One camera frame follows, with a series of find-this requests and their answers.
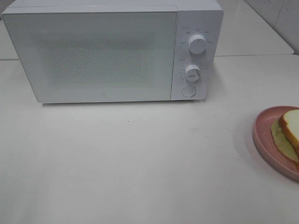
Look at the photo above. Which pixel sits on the round white door button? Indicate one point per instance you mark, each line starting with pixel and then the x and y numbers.
pixel 188 91

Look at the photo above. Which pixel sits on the white microwave door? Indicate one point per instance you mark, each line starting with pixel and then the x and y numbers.
pixel 96 57

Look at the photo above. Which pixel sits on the pink round plate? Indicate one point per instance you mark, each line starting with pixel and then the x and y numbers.
pixel 264 142

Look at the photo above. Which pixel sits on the white bread sandwich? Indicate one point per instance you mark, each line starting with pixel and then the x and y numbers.
pixel 285 134

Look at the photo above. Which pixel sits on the lower white timer knob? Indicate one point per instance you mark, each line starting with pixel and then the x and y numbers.
pixel 192 73

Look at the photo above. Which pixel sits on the upper white power knob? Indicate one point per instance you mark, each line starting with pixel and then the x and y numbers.
pixel 197 43

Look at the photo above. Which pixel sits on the white microwave oven body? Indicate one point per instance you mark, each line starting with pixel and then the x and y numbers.
pixel 193 17

